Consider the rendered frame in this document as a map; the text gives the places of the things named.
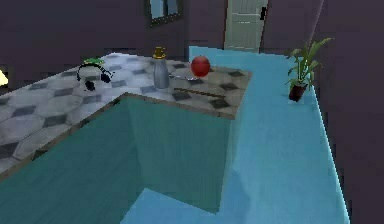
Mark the brown thin stick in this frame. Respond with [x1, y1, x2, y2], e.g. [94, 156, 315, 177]
[173, 87, 228, 100]

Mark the silver spoon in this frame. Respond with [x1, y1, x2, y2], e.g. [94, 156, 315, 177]
[170, 75, 199, 82]

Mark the teal counter with tiled top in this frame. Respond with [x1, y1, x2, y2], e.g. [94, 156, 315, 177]
[0, 51, 253, 224]

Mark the red apple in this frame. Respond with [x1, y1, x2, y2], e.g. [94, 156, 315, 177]
[190, 55, 211, 78]

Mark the grey bottle with gold cap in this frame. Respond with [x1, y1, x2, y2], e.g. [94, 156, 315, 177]
[152, 46, 171, 90]

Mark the pale grey room door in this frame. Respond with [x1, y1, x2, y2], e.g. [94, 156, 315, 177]
[223, 0, 270, 53]

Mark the green lettuce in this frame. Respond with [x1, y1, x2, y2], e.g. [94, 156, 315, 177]
[83, 57, 105, 66]

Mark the green house plant dark pot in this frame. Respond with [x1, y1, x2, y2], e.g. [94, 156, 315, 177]
[286, 37, 334, 103]

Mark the white kettle with black handle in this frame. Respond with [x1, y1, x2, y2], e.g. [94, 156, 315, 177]
[76, 62, 113, 92]

